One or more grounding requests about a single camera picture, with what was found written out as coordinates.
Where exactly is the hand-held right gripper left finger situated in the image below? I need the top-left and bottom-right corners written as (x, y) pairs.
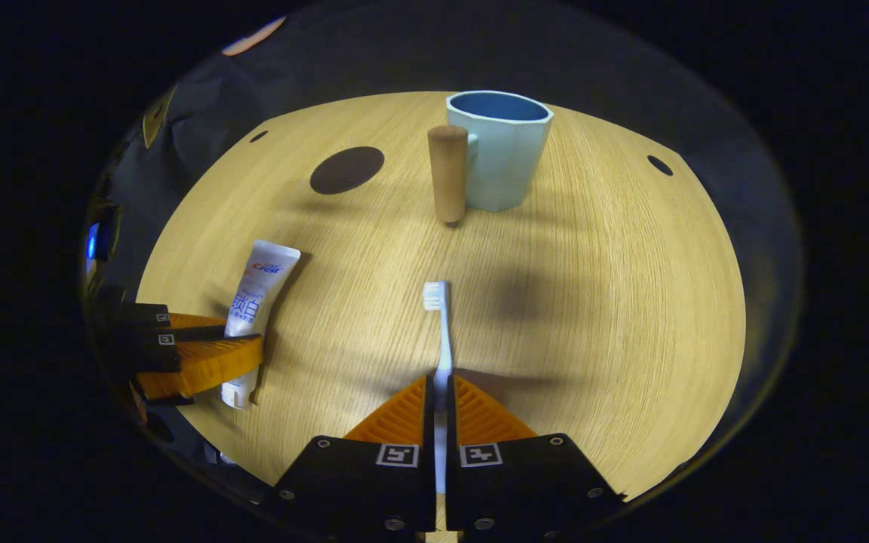
top-left (265, 375), bottom-right (435, 536)

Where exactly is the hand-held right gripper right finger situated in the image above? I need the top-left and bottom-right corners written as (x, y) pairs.
top-left (446, 373), bottom-right (628, 540)

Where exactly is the white toothpaste tube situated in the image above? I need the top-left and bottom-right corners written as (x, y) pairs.
top-left (222, 240), bottom-right (302, 410)

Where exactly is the white toothbrush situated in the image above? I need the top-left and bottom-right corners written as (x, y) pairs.
top-left (422, 281), bottom-right (454, 495)

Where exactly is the dark brown round coaster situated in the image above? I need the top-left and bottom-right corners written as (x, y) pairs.
top-left (309, 146), bottom-right (385, 195)

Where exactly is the pale blue cup wooden handle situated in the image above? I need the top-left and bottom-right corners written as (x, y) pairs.
top-left (427, 90), bottom-right (554, 225)

